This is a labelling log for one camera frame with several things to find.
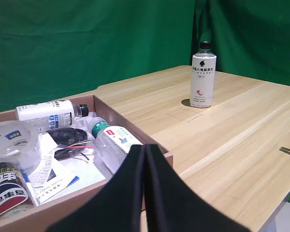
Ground clear water bottle green label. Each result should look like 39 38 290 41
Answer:
86 116 145 175

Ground brown cardboard box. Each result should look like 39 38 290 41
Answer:
0 94 175 232

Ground white lying bottle black cap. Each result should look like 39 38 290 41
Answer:
15 99 90 131

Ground white standing bottle black cap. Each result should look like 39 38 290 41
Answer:
189 41 217 109

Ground white blue paper leaflet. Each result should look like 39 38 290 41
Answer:
26 154 80 204

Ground white blue marker pen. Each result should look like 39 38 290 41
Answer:
20 172 41 206

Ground red blue labelled can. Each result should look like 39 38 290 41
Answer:
0 161 39 221

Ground clear packing tape roll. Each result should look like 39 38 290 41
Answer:
0 120 41 171

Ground green backdrop cloth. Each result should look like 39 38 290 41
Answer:
192 0 290 87
0 0 210 114

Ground red and yellow wires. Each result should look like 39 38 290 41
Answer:
62 141 95 152

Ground black cable coil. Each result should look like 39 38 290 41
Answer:
54 146 90 162

